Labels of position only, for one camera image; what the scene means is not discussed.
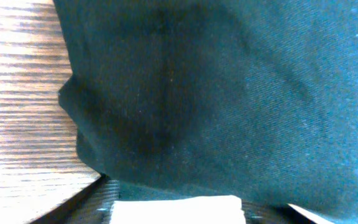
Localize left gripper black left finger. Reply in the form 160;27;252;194
30;175;119;224

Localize black shorts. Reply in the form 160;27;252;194
55;0;358;223

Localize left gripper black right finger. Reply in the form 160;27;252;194
242;200;316;224

